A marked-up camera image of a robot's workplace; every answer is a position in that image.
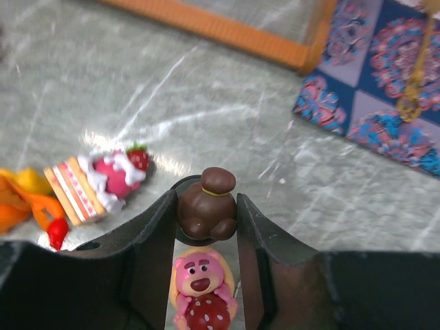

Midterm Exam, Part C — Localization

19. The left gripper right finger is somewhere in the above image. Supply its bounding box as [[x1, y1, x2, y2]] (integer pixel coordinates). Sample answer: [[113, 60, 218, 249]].
[[236, 194, 439, 329]]

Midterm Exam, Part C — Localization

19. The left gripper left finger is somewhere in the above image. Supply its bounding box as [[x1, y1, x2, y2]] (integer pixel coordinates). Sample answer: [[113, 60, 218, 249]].
[[1, 190, 177, 329]]

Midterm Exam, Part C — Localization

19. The brown bun hair doll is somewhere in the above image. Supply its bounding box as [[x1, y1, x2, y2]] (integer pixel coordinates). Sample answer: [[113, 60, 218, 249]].
[[172, 167, 237, 247]]

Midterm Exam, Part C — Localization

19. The orange wooden two-tier shelf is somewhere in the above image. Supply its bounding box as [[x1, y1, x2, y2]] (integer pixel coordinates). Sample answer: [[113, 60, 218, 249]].
[[102, 0, 337, 76]]

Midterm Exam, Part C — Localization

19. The pink bear strawberry toy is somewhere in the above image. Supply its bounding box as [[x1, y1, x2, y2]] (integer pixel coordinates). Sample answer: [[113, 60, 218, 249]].
[[169, 247, 238, 329]]

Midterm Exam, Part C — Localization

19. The strawberry cake slice toy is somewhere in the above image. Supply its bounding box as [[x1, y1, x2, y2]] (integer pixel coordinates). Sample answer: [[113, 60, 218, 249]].
[[44, 144, 150, 226]]

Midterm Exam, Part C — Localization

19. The orange fox toy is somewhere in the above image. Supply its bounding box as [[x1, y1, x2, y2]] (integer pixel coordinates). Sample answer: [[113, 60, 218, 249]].
[[1, 168, 69, 251]]

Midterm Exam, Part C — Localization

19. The patterned blue pink placemat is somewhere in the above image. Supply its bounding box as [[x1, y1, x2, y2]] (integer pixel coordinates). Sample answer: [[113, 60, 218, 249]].
[[293, 1, 439, 177]]

